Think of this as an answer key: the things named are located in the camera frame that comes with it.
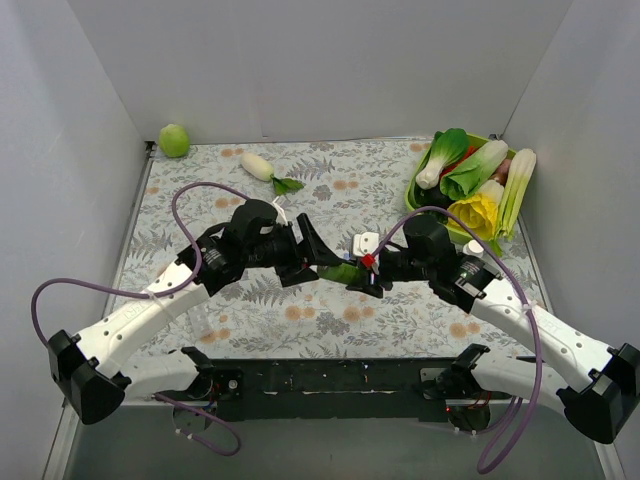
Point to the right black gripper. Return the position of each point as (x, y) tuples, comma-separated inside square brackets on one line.
[(378, 271)]

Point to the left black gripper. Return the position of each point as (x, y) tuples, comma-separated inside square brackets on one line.
[(299, 251)]

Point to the green pill bottle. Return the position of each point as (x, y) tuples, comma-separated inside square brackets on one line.
[(345, 273)]

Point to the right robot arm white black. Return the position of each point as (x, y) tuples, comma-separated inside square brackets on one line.
[(595, 386)]

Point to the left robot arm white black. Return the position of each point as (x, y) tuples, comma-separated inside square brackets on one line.
[(86, 366)]

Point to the floral table mat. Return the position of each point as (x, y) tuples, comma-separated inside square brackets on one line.
[(350, 187)]

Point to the black base bar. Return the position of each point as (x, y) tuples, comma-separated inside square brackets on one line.
[(260, 389)]

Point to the white radish with leaves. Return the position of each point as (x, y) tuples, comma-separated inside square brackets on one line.
[(264, 171)]

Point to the yellow napa cabbage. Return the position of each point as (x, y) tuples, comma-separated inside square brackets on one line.
[(480, 211)]

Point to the bok choy middle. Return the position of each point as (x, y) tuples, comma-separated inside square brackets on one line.
[(466, 178)]

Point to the bok choy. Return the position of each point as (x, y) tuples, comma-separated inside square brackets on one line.
[(447, 149), (466, 178)]

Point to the green vegetable tray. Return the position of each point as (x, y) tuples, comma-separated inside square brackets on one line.
[(415, 197)]

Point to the bok choy left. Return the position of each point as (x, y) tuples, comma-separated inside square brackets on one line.
[(447, 149)]

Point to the green round cabbage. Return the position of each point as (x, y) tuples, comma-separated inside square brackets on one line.
[(173, 140)]

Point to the pale celery stalk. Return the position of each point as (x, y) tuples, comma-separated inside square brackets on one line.
[(519, 175)]

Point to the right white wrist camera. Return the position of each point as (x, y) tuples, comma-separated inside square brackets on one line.
[(364, 243)]

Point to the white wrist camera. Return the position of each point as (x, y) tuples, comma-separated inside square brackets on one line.
[(364, 243), (280, 207)]

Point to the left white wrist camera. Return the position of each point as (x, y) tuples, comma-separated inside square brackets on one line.
[(280, 207)]

